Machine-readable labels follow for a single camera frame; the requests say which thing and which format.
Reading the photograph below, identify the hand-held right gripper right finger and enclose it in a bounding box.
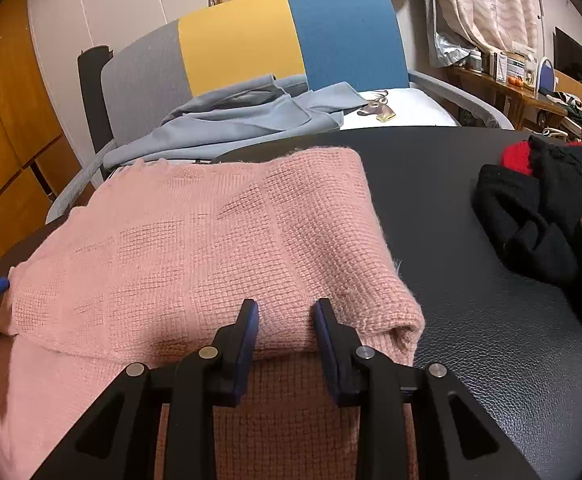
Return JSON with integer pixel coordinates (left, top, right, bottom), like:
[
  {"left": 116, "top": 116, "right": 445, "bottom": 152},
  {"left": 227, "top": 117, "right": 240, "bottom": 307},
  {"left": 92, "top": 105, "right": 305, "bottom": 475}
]
[{"left": 312, "top": 298, "right": 542, "bottom": 480}]

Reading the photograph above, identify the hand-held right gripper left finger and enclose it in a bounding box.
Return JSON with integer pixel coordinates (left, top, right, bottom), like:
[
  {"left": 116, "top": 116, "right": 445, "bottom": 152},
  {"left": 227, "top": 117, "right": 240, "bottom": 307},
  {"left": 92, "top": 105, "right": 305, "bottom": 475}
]
[{"left": 34, "top": 298, "right": 261, "bottom": 480}]

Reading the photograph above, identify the pink knitted sweater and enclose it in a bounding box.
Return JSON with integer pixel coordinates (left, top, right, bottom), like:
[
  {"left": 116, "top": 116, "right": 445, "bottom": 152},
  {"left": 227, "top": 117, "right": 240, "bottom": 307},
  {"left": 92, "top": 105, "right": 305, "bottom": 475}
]
[{"left": 0, "top": 146, "right": 427, "bottom": 480}]

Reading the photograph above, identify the wooden wardrobe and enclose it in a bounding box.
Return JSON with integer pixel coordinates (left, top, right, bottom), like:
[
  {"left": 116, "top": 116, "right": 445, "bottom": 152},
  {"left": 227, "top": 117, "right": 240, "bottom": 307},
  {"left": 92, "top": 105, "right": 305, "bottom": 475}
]
[{"left": 0, "top": 0, "right": 79, "bottom": 281}]

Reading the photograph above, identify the grey hoodie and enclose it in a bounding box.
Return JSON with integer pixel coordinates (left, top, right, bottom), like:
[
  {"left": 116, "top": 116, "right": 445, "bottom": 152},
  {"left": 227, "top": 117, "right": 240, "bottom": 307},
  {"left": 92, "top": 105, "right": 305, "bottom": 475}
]
[{"left": 104, "top": 74, "right": 362, "bottom": 171}]

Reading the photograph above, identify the black red garment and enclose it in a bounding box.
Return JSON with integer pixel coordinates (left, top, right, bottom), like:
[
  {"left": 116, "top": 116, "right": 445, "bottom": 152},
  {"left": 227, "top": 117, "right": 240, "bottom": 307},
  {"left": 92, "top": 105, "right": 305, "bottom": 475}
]
[{"left": 473, "top": 135, "right": 582, "bottom": 288}]

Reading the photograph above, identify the white printed cushion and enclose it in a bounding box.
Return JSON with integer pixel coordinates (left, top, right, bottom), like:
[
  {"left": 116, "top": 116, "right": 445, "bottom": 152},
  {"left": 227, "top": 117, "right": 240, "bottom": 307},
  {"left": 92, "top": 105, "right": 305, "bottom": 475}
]
[{"left": 338, "top": 87, "right": 462, "bottom": 132}]

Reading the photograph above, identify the grey yellow blue chair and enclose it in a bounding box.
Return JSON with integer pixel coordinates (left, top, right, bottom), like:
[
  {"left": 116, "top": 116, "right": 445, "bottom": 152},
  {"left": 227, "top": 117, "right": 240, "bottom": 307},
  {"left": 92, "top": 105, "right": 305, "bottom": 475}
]
[{"left": 46, "top": 0, "right": 514, "bottom": 223}]

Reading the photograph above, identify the cluttered wooden side desk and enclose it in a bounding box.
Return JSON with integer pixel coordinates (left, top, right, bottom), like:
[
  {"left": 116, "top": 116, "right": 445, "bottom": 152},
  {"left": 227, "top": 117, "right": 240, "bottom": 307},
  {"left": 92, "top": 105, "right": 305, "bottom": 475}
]
[{"left": 446, "top": 65, "right": 582, "bottom": 133}]

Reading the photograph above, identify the silver foil bag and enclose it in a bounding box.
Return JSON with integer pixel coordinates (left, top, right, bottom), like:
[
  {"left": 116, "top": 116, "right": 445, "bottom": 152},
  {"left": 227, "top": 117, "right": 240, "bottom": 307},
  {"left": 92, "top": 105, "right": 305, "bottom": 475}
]
[{"left": 431, "top": 30, "right": 482, "bottom": 67}]

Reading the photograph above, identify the row of small boxes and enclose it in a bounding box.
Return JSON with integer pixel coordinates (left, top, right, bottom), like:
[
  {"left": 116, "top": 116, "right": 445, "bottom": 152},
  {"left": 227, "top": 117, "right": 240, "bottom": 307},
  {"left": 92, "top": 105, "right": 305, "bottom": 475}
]
[{"left": 491, "top": 50, "right": 539, "bottom": 88}]

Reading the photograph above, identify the blue white container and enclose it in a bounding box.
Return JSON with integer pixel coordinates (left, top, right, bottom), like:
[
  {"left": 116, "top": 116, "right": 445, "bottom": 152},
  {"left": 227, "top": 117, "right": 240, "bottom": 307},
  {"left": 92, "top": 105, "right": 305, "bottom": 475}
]
[{"left": 537, "top": 57, "right": 556, "bottom": 96}]

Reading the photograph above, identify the striped pink curtain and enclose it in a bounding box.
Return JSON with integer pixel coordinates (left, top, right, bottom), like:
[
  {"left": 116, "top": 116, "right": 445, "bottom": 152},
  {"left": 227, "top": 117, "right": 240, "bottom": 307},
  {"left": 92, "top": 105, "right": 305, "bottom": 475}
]
[{"left": 423, "top": 0, "right": 544, "bottom": 56}]

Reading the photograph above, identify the black monitor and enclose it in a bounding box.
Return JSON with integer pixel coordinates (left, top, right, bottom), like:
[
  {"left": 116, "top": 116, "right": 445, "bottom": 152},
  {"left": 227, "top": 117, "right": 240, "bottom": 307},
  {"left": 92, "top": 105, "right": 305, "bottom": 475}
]
[{"left": 553, "top": 27, "right": 582, "bottom": 81}]

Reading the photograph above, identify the dark cable bundle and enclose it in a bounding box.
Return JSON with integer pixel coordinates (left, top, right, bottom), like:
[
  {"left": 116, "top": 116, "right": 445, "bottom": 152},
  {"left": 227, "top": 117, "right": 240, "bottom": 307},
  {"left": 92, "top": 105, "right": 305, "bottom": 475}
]
[{"left": 538, "top": 90, "right": 582, "bottom": 143}]

